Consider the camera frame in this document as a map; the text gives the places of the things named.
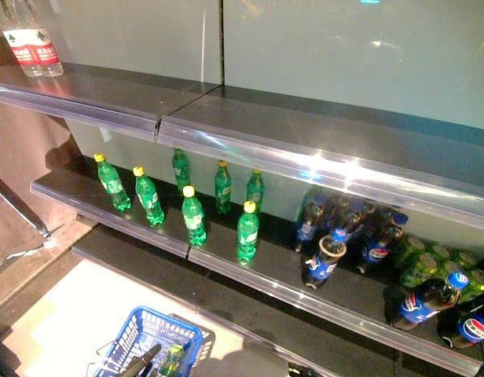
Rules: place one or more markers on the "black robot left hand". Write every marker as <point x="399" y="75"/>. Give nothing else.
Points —
<point x="144" y="359"/>

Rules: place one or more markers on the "blue plastic shopping basket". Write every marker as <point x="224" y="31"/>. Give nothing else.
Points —
<point x="163" y="316"/>

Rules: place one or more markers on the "green soda bottle yellow cap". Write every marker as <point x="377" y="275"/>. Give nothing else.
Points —
<point x="180" y="169"/>
<point x="193" y="220"/>
<point x="149" y="200"/>
<point x="113" y="184"/>
<point x="254" y="190"/>
<point x="223" y="188"/>
<point x="248" y="235"/>

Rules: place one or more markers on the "cola bottle blue label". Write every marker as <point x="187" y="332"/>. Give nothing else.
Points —
<point x="320" y="259"/>
<point x="379" y="243"/>
<point x="426" y="300"/>
<point x="309" y="222"/>
<point x="342" y="216"/>
<point x="471" y="328"/>
<point x="365" y="210"/>

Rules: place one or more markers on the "green bottle in basket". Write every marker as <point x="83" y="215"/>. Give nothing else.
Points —
<point x="173" y="359"/>

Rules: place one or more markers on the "slanted metal pole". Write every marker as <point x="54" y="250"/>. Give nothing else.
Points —
<point x="26" y="218"/>

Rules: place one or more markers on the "brown cloth curtain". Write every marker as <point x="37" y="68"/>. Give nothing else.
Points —
<point x="22" y="149"/>

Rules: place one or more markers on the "clear water bottle red label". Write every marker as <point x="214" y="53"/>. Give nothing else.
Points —
<point x="24" y="55"/>
<point x="49" y="51"/>

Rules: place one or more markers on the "dark shelf board clear rail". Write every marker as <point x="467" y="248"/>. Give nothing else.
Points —
<point x="89" y="90"/>
<point x="344" y="133"/>
<point x="281" y="267"/>
<point x="81" y="188"/>

